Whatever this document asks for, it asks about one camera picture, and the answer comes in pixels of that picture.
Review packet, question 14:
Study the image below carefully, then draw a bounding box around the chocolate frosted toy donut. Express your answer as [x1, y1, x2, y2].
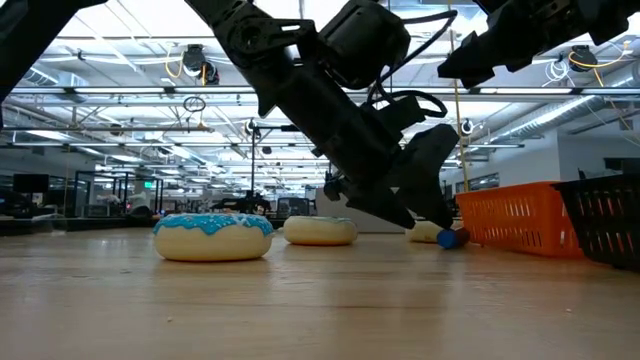
[404, 219, 446, 245]

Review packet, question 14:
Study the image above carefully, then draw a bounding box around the black computer monitor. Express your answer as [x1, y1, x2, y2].
[12, 173, 50, 195]

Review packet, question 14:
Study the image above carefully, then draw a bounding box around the blue frosted toy donut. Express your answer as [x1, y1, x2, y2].
[152, 212, 275, 263]

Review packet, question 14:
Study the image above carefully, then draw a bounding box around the black metal camera stand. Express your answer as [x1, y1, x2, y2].
[248, 119, 302, 201]

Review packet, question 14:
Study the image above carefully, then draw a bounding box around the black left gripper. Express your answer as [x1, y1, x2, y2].
[272, 59, 460, 230]

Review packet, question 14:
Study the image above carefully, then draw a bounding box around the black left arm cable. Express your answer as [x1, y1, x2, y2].
[367, 9, 459, 119]

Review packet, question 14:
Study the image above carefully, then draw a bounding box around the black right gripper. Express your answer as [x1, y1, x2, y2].
[438, 0, 594, 90]

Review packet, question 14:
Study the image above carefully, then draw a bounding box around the green frosted toy donut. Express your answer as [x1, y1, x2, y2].
[282, 215, 359, 247]

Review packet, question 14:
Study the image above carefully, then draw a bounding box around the yellow hanging cable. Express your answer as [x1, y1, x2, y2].
[447, 0, 471, 194]

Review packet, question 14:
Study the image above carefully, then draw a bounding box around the black plastic basket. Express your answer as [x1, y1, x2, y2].
[551, 173, 640, 273]

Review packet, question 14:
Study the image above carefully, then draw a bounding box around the black ceiling cable reel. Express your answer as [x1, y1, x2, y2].
[180, 43, 221, 86]
[569, 44, 599, 74]

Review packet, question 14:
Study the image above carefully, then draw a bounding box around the black mesh office chair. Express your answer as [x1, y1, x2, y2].
[276, 197, 311, 219]

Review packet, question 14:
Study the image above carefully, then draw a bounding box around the blue marker pen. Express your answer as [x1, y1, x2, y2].
[436, 227, 472, 250]

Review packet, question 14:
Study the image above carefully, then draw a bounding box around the orange plastic basket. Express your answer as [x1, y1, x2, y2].
[454, 180, 585, 259]

